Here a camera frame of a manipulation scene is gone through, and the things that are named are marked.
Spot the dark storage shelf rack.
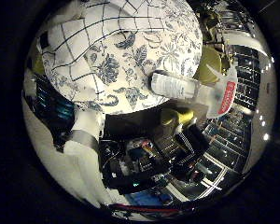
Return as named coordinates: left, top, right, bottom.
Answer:
left=231, top=45, right=261, bottom=110

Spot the blue floral tablecloth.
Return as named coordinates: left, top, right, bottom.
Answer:
left=40, top=0, right=204, bottom=115

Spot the dark rack with cyan lights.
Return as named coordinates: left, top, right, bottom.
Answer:
left=31, top=73, right=77, bottom=147

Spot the translucent spray bottle with labels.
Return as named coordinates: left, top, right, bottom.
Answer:
left=149, top=63, right=239, bottom=119

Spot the white cloth with grid lines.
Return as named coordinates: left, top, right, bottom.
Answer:
left=40, top=0, right=169, bottom=102

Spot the white post with grey band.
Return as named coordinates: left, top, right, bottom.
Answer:
left=63, top=110, right=105, bottom=157

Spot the yellow-green chair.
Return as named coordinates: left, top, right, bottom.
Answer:
left=194, top=45, right=231, bottom=85
left=160, top=106, right=195, bottom=127

